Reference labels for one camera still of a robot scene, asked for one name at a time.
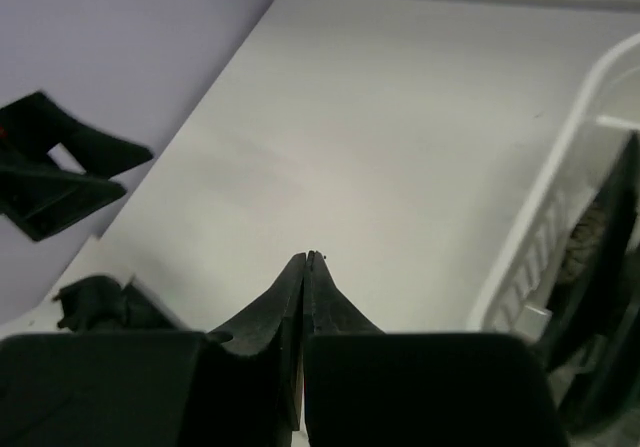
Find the white plastic dish rack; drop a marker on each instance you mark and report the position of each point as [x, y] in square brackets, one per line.
[514, 299]

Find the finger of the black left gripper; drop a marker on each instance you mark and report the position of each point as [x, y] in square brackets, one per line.
[42, 200]
[32, 125]

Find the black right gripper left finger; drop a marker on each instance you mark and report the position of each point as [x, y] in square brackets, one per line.
[248, 385]

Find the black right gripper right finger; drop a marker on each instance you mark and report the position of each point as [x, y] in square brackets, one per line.
[365, 387]

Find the large black floral plate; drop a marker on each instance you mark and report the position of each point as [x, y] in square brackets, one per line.
[595, 305]

